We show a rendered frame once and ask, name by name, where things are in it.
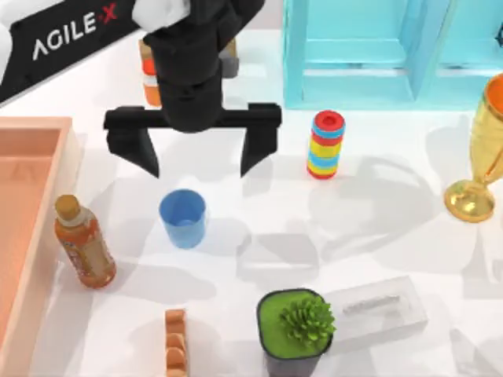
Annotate orange and white bottle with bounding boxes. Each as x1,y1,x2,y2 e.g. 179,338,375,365
138,38,163,108

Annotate grey and brown box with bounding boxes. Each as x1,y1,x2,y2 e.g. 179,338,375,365
218,37,240,79

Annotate stack of coloured rings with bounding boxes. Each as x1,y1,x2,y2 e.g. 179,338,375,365
306,110,348,181

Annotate blue cup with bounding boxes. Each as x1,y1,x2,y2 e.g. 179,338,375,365
158,188,207,250

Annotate light blue rack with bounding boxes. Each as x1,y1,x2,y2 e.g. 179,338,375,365
281,0,503,112

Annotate orange tea bottle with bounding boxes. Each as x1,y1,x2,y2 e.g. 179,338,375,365
53,194,118,290

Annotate shallow salmon box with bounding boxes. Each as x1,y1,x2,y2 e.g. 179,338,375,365
0,116,84,377

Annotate black pot with green plant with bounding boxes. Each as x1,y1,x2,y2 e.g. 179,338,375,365
256,288,337,377

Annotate gold trophy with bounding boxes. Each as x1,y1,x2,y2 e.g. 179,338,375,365
443,72,503,225

